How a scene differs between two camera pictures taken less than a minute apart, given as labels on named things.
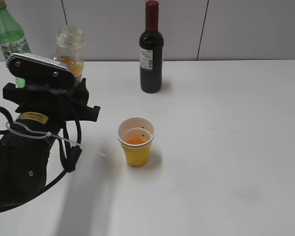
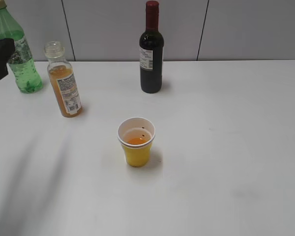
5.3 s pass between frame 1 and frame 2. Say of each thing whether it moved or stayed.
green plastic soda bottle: stayed
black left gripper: moved
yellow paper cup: stayed
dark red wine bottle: stayed
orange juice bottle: moved
